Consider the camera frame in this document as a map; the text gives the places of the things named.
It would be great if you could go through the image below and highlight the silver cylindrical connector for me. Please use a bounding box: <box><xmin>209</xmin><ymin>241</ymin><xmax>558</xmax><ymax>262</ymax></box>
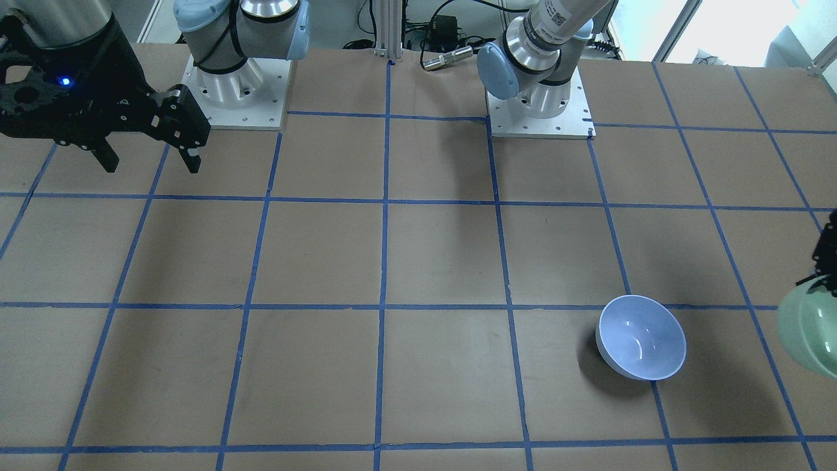
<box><xmin>420</xmin><ymin>46</ymin><xmax>475</xmax><ymax>72</ymax></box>

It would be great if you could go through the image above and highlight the aluminium frame post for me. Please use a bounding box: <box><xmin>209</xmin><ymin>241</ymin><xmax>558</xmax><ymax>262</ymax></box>
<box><xmin>369</xmin><ymin>0</ymin><xmax>405</xmax><ymax>65</ymax></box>

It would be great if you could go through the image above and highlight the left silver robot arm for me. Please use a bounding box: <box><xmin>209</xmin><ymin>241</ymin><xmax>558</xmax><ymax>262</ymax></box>
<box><xmin>477</xmin><ymin>1</ymin><xmax>607</xmax><ymax>101</ymax></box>

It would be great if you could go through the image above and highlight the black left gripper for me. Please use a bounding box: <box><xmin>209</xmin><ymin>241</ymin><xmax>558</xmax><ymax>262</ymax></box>
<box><xmin>795</xmin><ymin>209</ymin><xmax>836</xmax><ymax>288</ymax></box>

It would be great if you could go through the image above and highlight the blue bowl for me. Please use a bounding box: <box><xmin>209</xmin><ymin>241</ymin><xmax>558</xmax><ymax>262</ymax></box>
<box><xmin>595</xmin><ymin>294</ymin><xmax>687</xmax><ymax>381</ymax></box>

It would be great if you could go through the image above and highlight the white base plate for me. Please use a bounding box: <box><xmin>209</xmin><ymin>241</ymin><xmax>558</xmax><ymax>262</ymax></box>
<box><xmin>485</xmin><ymin>68</ymin><xmax>596</xmax><ymax>140</ymax></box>
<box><xmin>182</xmin><ymin>57</ymin><xmax>295</xmax><ymax>131</ymax></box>

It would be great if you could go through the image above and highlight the black power adapter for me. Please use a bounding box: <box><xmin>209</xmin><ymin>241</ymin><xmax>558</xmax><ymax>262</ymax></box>
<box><xmin>428</xmin><ymin>14</ymin><xmax>458</xmax><ymax>43</ymax></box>

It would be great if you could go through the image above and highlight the green bowl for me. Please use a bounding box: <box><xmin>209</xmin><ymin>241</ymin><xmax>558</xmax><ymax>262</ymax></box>
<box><xmin>777</xmin><ymin>275</ymin><xmax>836</xmax><ymax>379</ymax></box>

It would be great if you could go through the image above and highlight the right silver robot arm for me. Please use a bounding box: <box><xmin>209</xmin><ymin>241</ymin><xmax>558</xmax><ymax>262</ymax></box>
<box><xmin>2</xmin><ymin>1</ymin><xmax>310</xmax><ymax>173</ymax></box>

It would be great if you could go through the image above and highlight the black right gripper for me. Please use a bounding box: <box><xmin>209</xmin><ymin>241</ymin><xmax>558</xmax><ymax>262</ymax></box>
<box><xmin>1</xmin><ymin>14</ymin><xmax>211</xmax><ymax>174</ymax></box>

